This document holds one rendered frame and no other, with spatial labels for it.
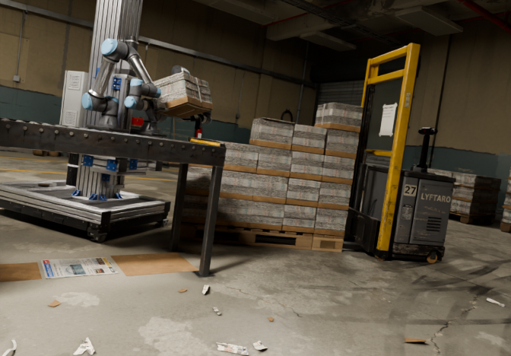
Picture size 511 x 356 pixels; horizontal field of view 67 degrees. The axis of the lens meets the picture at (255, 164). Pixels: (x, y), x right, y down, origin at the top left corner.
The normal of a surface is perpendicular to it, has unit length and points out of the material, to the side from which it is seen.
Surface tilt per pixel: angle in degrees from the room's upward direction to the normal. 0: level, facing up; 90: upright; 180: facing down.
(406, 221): 90
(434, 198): 90
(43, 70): 90
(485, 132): 90
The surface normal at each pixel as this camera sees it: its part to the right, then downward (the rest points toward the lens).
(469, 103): -0.82, -0.08
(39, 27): 0.56, 0.12
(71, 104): -0.37, 0.00
